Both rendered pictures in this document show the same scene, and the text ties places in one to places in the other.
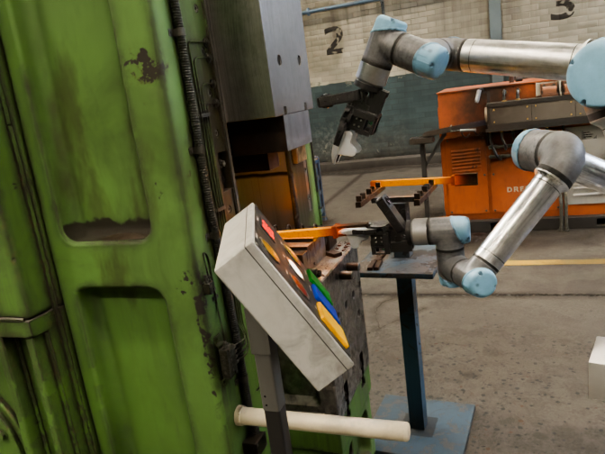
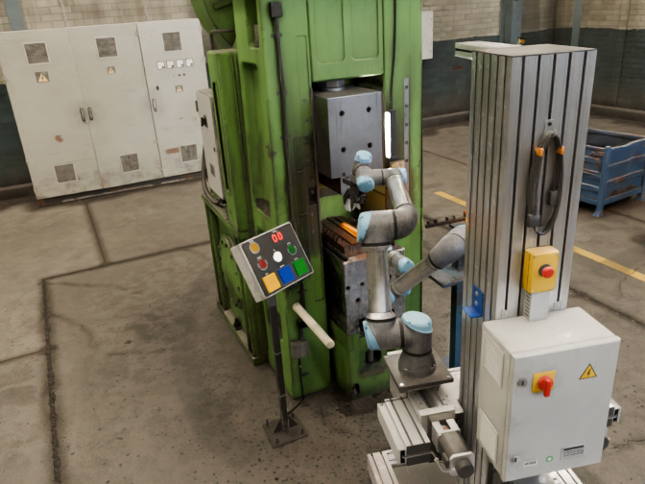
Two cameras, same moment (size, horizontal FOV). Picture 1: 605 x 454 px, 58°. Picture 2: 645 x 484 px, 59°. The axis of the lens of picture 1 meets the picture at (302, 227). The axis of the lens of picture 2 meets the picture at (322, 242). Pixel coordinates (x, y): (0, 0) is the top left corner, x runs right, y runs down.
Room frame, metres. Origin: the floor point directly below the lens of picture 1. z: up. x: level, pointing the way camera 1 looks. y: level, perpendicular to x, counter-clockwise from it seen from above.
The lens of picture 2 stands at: (-0.58, -1.88, 2.19)
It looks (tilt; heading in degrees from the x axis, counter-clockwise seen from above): 23 degrees down; 45
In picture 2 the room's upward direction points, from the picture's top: 4 degrees counter-clockwise
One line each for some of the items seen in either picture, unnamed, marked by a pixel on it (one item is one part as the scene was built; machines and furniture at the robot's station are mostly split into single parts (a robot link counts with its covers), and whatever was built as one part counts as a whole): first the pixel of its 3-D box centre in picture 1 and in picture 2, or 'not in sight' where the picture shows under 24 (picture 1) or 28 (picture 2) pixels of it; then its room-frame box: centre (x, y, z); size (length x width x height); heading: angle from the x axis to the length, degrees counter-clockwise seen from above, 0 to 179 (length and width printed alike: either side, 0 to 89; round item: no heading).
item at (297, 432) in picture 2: not in sight; (284, 423); (1.02, 0.11, 0.05); 0.22 x 0.22 x 0.09; 68
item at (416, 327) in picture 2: not in sight; (415, 330); (1.01, -0.77, 0.98); 0.13 x 0.12 x 0.14; 136
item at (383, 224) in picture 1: (391, 235); not in sight; (1.50, -0.25, 0.99); 0.12 x 0.08 x 0.09; 68
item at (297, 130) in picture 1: (232, 136); (340, 174); (1.64, 0.17, 1.32); 0.42 x 0.20 x 0.10; 68
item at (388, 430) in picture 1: (320, 423); (313, 325); (1.21, 0.02, 0.62); 0.44 x 0.05 x 0.05; 68
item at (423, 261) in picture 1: (403, 257); (459, 268); (2.01, -0.37, 0.75); 0.40 x 0.30 x 0.02; 154
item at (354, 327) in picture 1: (267, 324); (352, 273); (1.70, 0.16, 0.69); 0.56 x 0.38 x 0.45; 68
